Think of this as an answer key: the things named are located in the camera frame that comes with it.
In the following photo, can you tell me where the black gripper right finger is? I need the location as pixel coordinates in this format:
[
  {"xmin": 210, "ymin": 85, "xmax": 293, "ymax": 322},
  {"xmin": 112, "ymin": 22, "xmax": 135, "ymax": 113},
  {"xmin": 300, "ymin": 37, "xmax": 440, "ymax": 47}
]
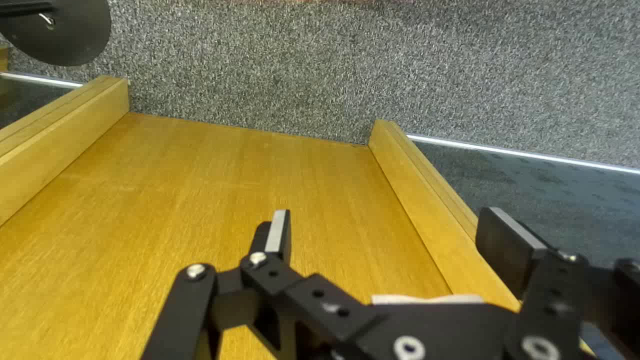
[{"xmin": 475, "ymin": 207, "xmax": 640, "ymax": 360}]

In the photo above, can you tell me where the glass partition with white rail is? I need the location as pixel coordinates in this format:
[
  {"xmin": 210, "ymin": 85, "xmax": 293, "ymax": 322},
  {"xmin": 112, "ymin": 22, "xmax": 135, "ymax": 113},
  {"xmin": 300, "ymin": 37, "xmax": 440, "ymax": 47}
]
[{"xmin": 407, "ymin": 132, "xmax": 640, "ymax": 360}]

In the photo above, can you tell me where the black round disc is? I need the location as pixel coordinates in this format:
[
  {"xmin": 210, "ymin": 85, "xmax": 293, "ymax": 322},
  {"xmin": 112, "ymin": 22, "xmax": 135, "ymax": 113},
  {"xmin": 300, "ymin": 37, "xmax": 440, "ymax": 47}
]
[{"xmin": 0, "ymin": 0, "xmax": 112, "ymax": 69}]

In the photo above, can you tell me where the striped glass partition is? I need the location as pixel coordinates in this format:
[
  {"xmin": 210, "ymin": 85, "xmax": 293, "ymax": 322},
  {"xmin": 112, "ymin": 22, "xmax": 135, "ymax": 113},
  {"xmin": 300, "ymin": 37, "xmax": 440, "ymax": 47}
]
[{"xmin": 0, "ymin": 70, "xmax": 84, "ymax": 131}]

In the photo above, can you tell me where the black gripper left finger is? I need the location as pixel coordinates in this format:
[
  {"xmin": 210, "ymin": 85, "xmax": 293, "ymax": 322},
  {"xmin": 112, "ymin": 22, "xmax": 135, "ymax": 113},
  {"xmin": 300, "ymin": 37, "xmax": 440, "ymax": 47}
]
[{"xmin": 142, "ymin": 209, "xmax": 377, "ymax": 360}]

